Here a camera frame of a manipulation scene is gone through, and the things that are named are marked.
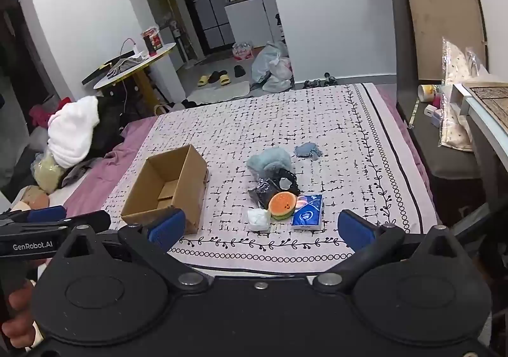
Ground beige and orange plush toy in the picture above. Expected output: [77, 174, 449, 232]
[11, 186, 50, 212]

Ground brown wooden board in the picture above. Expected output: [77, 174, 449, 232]
[401, 0, 489, 84]

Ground white and yellow cup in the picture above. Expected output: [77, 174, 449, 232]
[416, 84, 436, 103]

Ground black and white printed blanket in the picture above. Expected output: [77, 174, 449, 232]
[101, 83, 439, 275]

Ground cream plush in plastic bag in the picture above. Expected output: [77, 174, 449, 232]
[34, 151, 66, 196]

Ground dark shoes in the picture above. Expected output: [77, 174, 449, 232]
[304, 73, 339, 90]

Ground pile of dark clothes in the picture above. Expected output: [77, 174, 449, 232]
[59, 96, 137, 185]

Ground dark grey chair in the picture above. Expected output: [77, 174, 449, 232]
[392, 0, 482, 180]

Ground white plastic bags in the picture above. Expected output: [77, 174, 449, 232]
[251, 42, 294, 93]

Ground light blue fluffy cloth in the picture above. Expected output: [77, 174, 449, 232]
[246, 148, 293, 180]

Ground grey cloth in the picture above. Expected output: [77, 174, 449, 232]
[106, 57, 140, 78]

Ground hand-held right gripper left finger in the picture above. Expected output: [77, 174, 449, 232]
[51, 208, 210, 294]

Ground white charger with pink cable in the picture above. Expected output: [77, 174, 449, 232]
[120, 38, 142, 58]

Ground red cloth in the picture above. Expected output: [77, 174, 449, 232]
[30, 103, 60, 126]

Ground round white yellow-edged table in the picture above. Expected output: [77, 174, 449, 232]
[93, 43, 177, 106]

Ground white floor mat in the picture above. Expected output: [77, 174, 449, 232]
[186, 81, 251, 104]

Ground red box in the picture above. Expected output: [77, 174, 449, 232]
[142, 28, 162, 55]

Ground black framed glass door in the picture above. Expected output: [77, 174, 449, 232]
[169, 0, 237, 56]

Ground black plastic bag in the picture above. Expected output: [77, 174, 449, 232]
[248, 169, 301, 209]

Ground brown cardboard box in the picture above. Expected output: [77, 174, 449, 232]
[120, 144, 210, 235]

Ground white cabinet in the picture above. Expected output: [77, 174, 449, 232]
[224, 0, 284, 46]

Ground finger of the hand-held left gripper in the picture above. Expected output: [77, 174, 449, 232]
[65, 210, 112, 233]
[0, 205, 67, 228]

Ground person's left hand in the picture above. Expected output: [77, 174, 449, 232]
[8, 283, 42, 350]

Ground pack of water bottles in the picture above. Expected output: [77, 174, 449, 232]
[232, 41, 255, 61]

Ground orange burger plush toy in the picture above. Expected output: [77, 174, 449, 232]
[268, 191, 297, 221]

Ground blue tissue pack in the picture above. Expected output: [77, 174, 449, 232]
[291, 194, 324, 231]

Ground plastic wrapped dotted cloth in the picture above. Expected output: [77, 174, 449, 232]
[438, 37, 493, 152]

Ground blue denim cloth piece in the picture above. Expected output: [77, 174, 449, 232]
[294, 142, 323, 161]

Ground white table with patterned top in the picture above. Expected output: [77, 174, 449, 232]
[452, 81, 508, 223]

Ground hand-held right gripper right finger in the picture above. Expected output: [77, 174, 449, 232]
[313, 209, 471, 294]

